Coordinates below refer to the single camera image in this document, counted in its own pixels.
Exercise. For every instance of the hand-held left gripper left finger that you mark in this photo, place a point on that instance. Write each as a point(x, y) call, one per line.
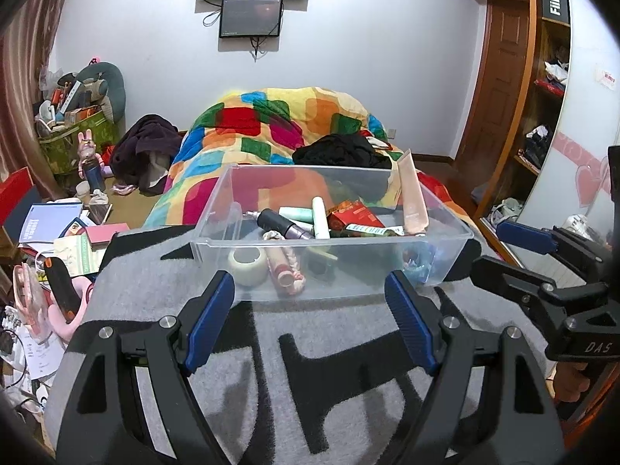
point(213, 319)

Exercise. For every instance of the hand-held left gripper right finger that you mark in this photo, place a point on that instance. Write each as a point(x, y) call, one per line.
point(411, 319)

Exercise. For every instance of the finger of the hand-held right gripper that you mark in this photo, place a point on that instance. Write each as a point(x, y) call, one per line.
point(528, 237)
point(513, 281)

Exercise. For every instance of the teal capped cosmetic bottle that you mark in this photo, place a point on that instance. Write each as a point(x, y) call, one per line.
point(419, 264)

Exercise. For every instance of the clear plastic box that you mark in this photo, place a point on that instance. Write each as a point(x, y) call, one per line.
point(358, 273)

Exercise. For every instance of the dark bottle with black cap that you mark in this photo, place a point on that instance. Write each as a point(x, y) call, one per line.
point(278, 220)

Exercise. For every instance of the white pen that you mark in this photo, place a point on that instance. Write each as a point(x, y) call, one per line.
point(320, 220)

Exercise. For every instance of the person's right hand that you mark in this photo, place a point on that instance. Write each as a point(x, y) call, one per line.
point(569, 380)

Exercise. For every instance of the white plastic bag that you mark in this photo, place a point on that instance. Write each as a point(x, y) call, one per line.
point(506, 210)

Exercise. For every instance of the grey black patterned blanket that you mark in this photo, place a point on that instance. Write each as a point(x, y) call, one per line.
point(252, 339)

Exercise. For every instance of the white tape roll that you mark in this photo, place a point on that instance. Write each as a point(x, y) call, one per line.
point(242, 273)

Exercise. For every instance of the white flat tube green print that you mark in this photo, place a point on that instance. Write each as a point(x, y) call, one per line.
point(373, 229)

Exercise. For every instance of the red packet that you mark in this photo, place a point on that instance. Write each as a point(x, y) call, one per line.
point(361, 213)

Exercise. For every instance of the peach cosmetic tube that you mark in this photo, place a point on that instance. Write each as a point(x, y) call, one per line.
point(411, 193)

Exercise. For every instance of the pink plush toy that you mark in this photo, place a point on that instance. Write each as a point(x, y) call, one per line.
point(85, 290)

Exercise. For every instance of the wooden shelf unit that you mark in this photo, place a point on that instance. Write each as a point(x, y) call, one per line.
point(547, 106)

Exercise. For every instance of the white wardrobe sliding door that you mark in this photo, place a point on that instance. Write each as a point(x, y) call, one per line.
point(591, 121)

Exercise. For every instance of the mint green tube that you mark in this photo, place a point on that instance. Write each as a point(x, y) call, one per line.
point(298, 213)

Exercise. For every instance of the pink book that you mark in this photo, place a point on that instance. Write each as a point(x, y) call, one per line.
point(106, 232)

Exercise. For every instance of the green white booklet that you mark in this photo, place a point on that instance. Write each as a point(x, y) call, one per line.
point(77, 254)

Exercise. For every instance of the black orange tool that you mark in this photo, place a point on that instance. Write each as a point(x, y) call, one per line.
point(60, 288)

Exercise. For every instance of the wooden door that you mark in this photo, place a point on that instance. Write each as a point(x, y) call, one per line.
point(503, 82)

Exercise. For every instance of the black garment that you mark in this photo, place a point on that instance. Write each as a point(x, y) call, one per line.
point(339, 150)

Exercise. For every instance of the white cup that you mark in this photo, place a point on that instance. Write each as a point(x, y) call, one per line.
point(83, 188)

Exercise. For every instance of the pink transparent pouch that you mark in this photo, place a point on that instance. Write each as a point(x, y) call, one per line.
point(29, 300)

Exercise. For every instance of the dark maroon clothes pile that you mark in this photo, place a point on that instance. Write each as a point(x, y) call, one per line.
point(145, 145)

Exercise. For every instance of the blue booklet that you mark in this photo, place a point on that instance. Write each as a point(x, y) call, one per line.
point(48, 220)

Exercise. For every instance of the rabbit figurine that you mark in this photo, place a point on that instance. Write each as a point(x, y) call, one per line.
point(89, 160)

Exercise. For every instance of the green storage box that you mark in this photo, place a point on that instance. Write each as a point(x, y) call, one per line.
point(68, 147)

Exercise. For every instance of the colourful patchwork quilt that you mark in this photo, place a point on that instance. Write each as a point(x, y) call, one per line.
point(290, 106)

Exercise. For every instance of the red box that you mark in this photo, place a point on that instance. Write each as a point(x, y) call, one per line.
point(14, 196)

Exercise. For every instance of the black box white print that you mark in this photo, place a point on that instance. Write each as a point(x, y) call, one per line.
point(554, 0)

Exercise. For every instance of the grey green neck pillow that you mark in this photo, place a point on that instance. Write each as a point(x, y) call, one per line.
point(114, 87)

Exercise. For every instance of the brown curtain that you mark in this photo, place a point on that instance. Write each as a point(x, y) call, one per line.
point(24, 82)

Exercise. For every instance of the small wall monitor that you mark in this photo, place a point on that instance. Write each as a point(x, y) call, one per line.
point(251, 17)

